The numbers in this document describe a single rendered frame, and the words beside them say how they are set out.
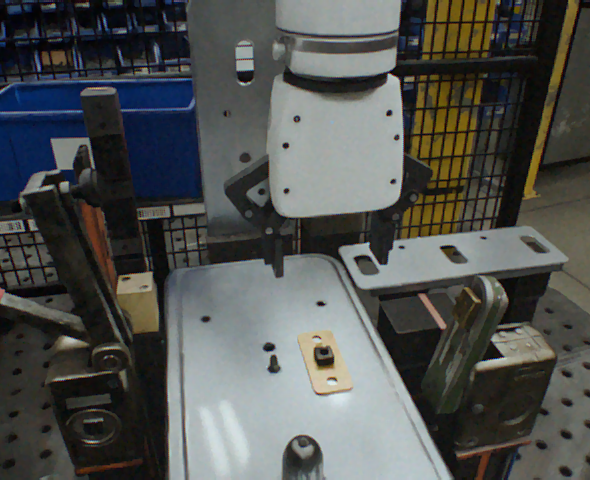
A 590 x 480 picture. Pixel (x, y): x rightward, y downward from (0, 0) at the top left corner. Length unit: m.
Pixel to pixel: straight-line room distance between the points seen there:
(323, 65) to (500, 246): 0.47
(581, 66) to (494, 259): 2.66
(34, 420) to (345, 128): 0.74
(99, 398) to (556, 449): 0.67
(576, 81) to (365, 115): 2.98
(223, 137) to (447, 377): 0.39
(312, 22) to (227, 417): 0.33
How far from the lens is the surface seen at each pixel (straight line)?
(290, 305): 0.60
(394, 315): 0.63
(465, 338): 0.48
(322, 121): 0.37
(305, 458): 0.41
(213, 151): 0.68
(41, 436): 0.94
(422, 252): 0.71
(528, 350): 0.52
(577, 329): 1.16
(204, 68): 0.65
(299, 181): 0.39
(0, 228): 0.82
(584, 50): 3.31
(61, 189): 0.41
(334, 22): 0.35
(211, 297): 0.62
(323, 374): 0.52
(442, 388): 0.51
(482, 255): 0.73
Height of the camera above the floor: 1.37
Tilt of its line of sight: 31 degrees down
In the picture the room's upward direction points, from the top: straight up
